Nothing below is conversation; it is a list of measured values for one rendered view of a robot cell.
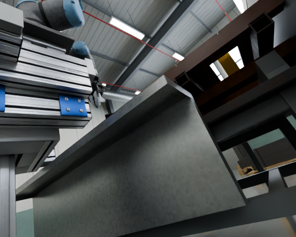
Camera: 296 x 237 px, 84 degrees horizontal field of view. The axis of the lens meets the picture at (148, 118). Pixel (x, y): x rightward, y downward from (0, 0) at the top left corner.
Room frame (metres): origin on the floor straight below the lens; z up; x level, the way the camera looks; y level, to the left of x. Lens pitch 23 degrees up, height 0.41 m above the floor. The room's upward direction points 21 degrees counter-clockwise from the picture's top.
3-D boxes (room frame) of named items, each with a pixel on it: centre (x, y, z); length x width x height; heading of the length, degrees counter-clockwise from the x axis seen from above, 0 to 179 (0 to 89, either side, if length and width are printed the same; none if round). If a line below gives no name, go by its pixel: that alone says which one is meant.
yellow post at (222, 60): (0.64, -0.42, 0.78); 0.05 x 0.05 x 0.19; 60
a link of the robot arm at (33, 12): (0.43, 0.31, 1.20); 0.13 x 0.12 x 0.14; 97
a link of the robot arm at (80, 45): (0.66, 0.23, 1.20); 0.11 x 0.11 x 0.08; 7
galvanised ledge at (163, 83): (0.79, 0.43, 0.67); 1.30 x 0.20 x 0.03; 60
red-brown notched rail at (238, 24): (0.80, 0.20, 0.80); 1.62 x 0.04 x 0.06; 60
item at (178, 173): (0.86, 0.39, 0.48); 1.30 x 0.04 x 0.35; 60
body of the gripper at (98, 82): (0.77, 0.22, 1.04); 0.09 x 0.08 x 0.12; 151
